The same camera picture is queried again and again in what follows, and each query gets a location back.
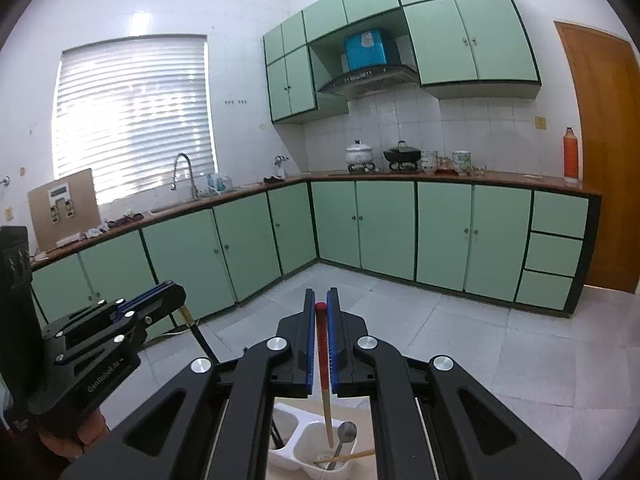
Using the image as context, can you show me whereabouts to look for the metal kitchen faucet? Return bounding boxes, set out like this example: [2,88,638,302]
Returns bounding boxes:
[171,153,200,200]

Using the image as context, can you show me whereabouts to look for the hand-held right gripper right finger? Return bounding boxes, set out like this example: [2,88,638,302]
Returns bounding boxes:
[326,287,583,480]

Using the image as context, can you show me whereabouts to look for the green base cabinets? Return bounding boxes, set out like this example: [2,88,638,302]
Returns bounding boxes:
[30,172,603,346]

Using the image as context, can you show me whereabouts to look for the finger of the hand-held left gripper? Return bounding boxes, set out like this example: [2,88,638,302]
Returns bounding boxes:
[42,281,177,335]
[52,285,188,362]

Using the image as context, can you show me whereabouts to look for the wooden door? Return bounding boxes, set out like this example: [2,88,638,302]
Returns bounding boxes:
[554,20,640,295]

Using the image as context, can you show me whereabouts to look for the red thermos flask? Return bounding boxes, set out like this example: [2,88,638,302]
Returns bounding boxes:
[563,126,580,181]

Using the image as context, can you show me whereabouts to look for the metal spoon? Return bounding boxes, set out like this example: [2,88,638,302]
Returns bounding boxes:
[327,421,358,471]

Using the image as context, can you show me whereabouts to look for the dark green lidded pot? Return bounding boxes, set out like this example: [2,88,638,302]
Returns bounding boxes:
[383,141,422,164]

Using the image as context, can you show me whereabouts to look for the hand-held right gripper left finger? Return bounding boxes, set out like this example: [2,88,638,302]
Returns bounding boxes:
[60,287,317,480]

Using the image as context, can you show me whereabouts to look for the gas stove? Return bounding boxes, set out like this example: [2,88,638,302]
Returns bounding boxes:
[327,162,426,176]

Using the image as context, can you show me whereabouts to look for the blue soap bottles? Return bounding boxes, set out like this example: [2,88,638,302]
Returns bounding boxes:
[205,172,236,193]

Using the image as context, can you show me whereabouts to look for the white lidded pot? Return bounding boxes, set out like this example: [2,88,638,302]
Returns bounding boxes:
[346,140,375,166]

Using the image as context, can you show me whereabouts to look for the blue box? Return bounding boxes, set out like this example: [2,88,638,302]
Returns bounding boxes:
[343,28,389,70]

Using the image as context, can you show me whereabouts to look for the person's left hand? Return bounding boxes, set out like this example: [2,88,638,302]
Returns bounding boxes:
[40,405,112,462]

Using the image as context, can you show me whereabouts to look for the white two-compartment utensil holder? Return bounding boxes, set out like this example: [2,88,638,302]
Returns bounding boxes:
[267,402,377,477]

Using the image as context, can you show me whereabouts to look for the rags on counter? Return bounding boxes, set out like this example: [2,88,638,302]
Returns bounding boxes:
[85,212,146,238]

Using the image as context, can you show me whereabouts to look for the green wall cabinets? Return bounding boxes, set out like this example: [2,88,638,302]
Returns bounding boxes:
[262,0,543,123]

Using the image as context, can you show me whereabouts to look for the white window blind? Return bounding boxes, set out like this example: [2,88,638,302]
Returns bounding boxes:
[52,35,217,206]

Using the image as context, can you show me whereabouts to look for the black range hood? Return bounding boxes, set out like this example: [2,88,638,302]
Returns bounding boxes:
[317,63,420,99]

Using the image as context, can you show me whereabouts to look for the light wooden red-patterned chopstick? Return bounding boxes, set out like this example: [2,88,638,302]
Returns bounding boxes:
[314,302,335,448]

